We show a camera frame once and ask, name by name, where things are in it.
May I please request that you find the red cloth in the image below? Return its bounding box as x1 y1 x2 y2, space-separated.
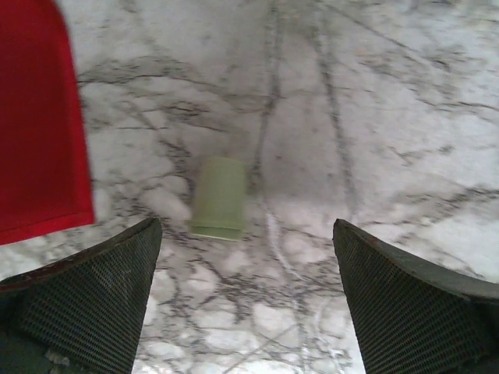
1 0 94 244

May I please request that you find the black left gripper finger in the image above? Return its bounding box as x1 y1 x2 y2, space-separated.
1 218 161 373

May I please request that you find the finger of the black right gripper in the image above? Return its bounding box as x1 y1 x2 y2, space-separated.
333 219 498 374

